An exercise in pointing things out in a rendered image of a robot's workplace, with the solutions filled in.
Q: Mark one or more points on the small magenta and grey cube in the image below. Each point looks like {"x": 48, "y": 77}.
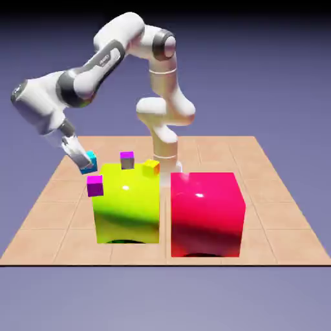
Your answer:
{"x": 127, "y": 160}

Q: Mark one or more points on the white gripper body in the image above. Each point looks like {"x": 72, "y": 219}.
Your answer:
{"x": 76, "y": 151}

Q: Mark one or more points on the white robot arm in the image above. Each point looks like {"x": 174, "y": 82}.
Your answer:
{"x": 124, "y": 38}

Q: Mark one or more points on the small yellow cube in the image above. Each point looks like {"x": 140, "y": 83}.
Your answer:
{"x": 150, "y": 167}

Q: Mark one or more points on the small cyan cube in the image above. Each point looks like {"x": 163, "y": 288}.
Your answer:
{"x": 91, "y": 159}

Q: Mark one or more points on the large red box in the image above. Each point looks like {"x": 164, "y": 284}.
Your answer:
{"x": 205, "y": 214}

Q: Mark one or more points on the large yellow-green box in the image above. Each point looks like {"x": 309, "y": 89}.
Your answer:
{"x": 126, "y": 204}

